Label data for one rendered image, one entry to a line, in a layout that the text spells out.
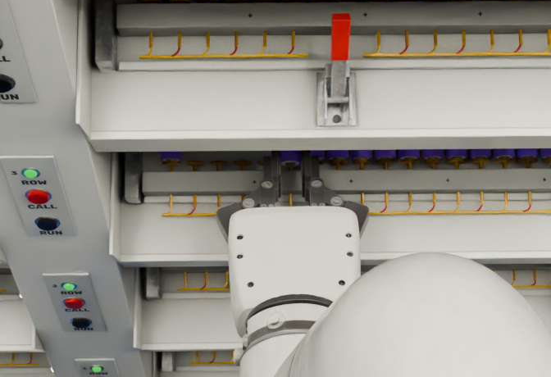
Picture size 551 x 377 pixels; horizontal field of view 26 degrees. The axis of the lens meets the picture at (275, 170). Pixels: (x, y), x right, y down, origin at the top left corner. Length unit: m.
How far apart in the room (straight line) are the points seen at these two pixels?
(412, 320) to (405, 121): 0.44
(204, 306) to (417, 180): 0.29
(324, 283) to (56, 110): 0.23
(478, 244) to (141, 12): 0.37
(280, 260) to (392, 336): 0.46
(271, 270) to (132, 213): 0.20
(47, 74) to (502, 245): 0.44
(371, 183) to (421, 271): 0.56
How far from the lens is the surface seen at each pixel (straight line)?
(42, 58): 0.79
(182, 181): 1.01
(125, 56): 0.88
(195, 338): 1.20
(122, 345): 1.20
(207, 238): 1.03
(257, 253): 0.90
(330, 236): 0.91
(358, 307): 0.46
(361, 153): 1.02
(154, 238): 1.03
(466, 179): 1.03
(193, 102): 0.87
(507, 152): 1.04
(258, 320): 0.85
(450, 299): 0.44
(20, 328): 1.23
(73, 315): 1.14
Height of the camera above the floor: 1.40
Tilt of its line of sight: 59 degrees down
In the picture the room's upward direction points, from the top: straight up
